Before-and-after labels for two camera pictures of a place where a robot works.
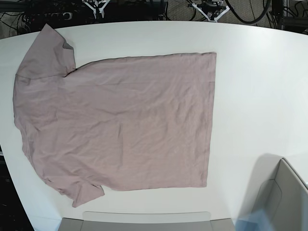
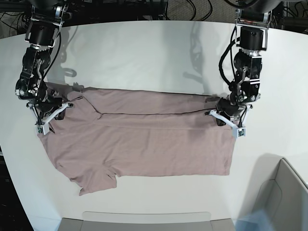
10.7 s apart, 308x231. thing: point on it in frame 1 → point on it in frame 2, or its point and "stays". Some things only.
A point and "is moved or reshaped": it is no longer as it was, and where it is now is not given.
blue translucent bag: [255, 221] stays
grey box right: [275, 188] stays
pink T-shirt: [127, 123] is moved or reshaped
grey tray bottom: [194, 221] stays
